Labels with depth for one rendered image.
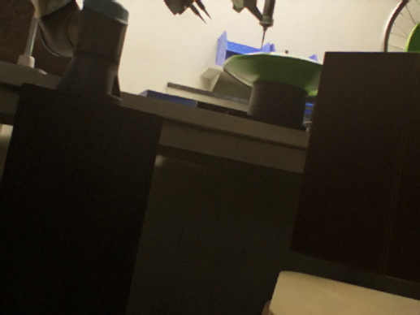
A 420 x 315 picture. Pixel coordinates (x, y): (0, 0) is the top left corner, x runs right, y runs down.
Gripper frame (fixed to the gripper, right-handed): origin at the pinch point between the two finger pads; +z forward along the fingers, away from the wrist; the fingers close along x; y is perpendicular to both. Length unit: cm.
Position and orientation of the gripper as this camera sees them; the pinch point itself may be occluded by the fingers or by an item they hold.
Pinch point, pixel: (208, 21)
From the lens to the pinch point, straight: 115.4
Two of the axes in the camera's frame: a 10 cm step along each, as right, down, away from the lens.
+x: 3.2, 0.0, -9.5
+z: 6.5, 7.2, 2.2
